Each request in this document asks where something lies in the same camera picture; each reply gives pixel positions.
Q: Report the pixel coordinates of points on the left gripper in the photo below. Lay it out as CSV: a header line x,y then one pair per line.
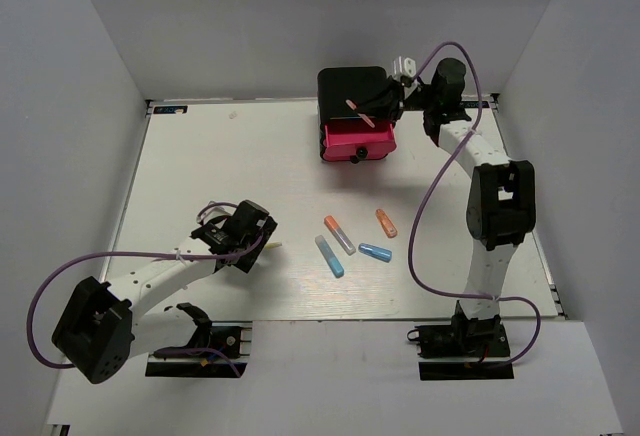
x,y
249,259

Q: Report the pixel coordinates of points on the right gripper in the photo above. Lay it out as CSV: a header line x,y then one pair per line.
x,y
389,102

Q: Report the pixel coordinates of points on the orange pen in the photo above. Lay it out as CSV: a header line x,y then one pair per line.
x,y
352,106

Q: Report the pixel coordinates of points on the pink drawer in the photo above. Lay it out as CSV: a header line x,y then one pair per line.
x,y
335,154
371,143

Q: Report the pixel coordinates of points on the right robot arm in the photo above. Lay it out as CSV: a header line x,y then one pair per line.
x,y
501,208

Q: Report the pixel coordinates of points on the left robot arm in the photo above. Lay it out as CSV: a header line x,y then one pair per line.
x,y
106,323

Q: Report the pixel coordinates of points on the black drawer cabinet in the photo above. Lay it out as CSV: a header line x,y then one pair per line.
x,y
335,85

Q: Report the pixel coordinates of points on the blue highlighter clear cap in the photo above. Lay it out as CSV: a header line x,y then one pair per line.
x,y
329,256

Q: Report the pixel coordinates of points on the orange cap white highlighter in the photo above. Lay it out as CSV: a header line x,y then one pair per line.
x,y
339,234

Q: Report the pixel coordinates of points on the left logo sticker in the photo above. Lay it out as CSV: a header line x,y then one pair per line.
x,y
170,110

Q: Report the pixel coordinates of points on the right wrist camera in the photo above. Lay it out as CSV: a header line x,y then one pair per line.
x,y
404,67

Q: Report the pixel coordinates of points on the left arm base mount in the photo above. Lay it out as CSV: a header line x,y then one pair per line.
x,y
219,351

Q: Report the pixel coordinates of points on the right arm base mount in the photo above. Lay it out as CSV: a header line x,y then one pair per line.
x,y
441,357

